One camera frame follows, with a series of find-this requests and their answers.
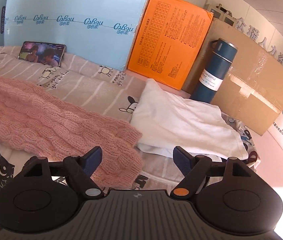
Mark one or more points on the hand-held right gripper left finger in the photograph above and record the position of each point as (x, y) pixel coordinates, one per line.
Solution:
(92, 162)

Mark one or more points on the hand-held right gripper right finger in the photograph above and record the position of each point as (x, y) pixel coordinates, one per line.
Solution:
(182, 161)

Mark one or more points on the white garment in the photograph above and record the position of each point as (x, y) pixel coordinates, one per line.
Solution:
(181, 120)

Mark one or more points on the pink knitted sweater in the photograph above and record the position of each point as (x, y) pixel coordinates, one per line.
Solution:
(44, 115)

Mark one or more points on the cartoon print garment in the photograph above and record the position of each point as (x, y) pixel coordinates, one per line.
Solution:
(246, 135)

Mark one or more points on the dark blue vacuum bottle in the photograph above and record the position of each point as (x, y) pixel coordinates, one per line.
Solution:
(211, 75)

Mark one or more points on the brown cardboard box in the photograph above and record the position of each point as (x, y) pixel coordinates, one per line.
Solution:
(251, 80)

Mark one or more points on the orange cardboard box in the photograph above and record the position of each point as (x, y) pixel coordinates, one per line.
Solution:
(166, 42)

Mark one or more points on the smartphone with lit screen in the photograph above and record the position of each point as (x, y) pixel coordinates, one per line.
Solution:
(41, 53)

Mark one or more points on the grey filing cabinet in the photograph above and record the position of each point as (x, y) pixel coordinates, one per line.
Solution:
(221, 13)

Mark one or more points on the large light blue cardboard box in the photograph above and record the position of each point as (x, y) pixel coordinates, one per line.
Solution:
(69, 5)

